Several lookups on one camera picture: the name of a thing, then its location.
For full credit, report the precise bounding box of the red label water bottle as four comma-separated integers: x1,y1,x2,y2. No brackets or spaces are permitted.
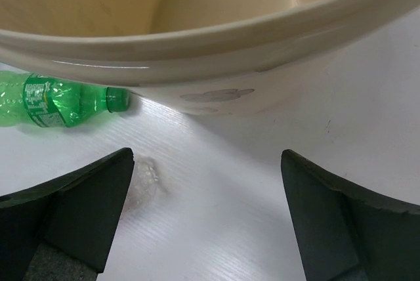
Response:
122,155,168,215

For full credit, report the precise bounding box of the cream capybara plastic bin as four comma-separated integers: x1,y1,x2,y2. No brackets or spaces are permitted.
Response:
1,0,419,115

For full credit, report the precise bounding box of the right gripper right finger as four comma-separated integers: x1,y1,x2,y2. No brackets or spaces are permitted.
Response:
281,150,419,280

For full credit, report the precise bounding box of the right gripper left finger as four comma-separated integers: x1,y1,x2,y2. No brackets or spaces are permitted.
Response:
1,148,135,280

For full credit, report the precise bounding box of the green plastic bottle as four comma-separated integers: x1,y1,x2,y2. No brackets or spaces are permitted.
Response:
1,70,131,127

